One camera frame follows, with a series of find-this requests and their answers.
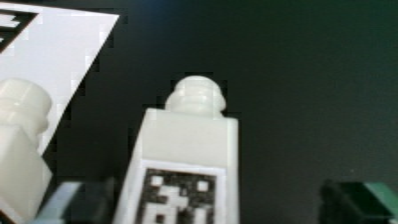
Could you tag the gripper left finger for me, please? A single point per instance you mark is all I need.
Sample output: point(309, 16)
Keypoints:
point(78, 204)

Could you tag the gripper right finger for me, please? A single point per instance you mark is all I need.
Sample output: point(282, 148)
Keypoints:
point(357, 203)

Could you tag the white leg with tag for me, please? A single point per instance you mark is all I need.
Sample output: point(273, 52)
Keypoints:
point(179, 189)

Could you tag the white leg near right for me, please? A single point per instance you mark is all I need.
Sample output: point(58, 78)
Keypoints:
point(24, 173)

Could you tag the white sheet with tags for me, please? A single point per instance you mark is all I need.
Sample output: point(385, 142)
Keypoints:
point(49, 41)

